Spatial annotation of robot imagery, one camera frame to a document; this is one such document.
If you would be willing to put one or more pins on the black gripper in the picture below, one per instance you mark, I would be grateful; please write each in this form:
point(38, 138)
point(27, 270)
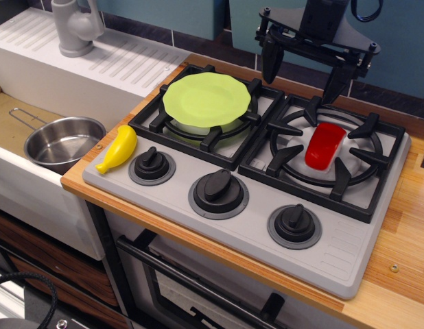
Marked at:
point(320, 32)

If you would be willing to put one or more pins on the red salmon sushi piece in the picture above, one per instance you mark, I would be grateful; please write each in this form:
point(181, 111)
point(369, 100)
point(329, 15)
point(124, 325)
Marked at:
point(324, 145)

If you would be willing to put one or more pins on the black right burner grate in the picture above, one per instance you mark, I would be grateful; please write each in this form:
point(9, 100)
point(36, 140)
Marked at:
point(357, 169)

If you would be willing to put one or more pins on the black burner grate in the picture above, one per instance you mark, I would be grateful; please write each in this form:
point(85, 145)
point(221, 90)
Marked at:
point(357, 169)
point(224, 145)

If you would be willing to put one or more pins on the light green plastic plate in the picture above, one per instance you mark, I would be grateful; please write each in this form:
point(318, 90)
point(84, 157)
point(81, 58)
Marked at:
point(206, 100)

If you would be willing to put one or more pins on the grey toy stove top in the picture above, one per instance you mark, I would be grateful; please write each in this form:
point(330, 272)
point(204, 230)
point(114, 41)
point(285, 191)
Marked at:
point(335, 264)

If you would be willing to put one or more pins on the black left burner grate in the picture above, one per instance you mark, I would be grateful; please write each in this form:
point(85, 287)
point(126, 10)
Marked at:
point(224, 145)

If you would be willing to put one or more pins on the black middle stove knob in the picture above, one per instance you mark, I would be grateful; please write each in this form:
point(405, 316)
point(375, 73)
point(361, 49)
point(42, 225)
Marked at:
point(218, 196)

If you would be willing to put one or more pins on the black stove knob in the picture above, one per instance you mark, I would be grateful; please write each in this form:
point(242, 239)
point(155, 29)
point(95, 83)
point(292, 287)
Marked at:
point(294, 227)
point(218, 196)
point(151, 168)

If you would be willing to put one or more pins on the black right stove knob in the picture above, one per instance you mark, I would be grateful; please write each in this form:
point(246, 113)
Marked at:
point(294, 227)

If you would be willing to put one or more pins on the black left stove knob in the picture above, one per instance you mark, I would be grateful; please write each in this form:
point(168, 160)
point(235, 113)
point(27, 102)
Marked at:
point(151, 168)

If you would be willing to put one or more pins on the yellow toy banana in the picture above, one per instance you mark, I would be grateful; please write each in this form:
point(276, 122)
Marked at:
point(121, 149)

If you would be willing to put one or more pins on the grey toy faucet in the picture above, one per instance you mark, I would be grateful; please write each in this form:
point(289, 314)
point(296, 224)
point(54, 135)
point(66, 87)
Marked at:
point(76, 30)

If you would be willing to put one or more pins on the stainless steel pot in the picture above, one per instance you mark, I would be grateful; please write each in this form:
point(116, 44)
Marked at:
point(59, 144)

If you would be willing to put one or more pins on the white toy sink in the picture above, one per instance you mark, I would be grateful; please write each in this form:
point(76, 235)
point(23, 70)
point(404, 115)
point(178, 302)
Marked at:
point(106, 84)

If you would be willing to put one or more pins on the black oven door handle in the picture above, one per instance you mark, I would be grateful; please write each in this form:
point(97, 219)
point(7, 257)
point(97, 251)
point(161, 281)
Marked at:
point(139, 249)

